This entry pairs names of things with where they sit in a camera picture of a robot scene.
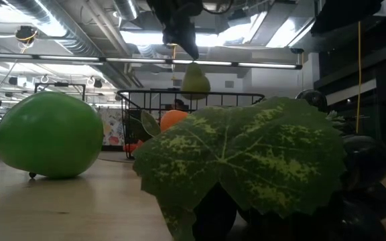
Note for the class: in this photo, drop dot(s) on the green pear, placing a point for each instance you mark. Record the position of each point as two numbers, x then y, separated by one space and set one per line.
195 83

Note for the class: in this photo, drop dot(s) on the large silver air duct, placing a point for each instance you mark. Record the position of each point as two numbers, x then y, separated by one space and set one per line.
79 37

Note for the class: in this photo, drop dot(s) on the orange tangerine cluster with leaves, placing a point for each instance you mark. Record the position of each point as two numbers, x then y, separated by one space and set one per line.
173 120

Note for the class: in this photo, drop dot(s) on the person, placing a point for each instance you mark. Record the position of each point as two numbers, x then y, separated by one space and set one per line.
180 104

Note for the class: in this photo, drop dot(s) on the dark grape bunch with leaf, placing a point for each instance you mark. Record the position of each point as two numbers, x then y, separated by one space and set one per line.
240 157

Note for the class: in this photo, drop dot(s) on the dark shelving unit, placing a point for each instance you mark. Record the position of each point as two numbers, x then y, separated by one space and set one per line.
380 110

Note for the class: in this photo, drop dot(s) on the floral patterned cloth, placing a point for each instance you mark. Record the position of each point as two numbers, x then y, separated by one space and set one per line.
112 129

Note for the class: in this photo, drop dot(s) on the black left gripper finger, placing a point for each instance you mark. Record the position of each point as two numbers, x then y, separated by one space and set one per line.
172 31
190 37

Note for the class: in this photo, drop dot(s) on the black hanging ceiling device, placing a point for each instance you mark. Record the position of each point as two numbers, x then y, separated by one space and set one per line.
26 33

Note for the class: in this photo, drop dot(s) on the long ceiling light bar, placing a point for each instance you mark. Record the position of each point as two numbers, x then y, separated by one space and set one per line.
129 60

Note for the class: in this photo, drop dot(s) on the black background rig frame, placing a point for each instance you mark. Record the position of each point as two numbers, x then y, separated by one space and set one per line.
59 84

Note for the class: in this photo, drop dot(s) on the pale green artificial plant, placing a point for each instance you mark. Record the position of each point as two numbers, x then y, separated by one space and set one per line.
333 116

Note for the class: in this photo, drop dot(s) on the round silver air duct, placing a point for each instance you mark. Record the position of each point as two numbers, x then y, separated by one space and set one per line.
126 8

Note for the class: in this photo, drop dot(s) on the green apple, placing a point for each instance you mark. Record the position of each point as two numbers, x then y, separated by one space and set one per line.
49 134

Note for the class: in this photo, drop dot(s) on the grey round mat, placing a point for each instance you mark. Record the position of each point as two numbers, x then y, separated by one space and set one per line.
116 160

